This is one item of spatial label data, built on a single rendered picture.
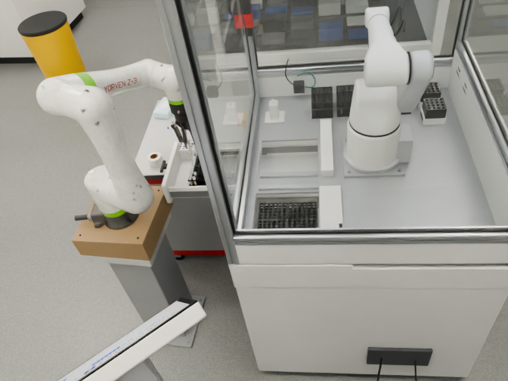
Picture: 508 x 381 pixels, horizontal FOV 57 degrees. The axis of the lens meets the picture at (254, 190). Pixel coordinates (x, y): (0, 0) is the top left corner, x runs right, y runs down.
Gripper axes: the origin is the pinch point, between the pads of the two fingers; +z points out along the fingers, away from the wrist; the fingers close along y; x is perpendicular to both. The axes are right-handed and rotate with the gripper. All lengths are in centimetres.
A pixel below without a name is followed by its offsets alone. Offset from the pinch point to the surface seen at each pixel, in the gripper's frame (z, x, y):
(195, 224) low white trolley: 59, -6, 12
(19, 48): 79, -250, 238
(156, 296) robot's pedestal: 56, 41, 22
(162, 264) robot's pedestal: 40, 33, 17
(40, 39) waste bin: 39, -186, 169
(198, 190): 8.2, 17.8, -4.0
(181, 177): 12.6, 5.3, 6.6
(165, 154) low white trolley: 20.4, -19.1, 21.4
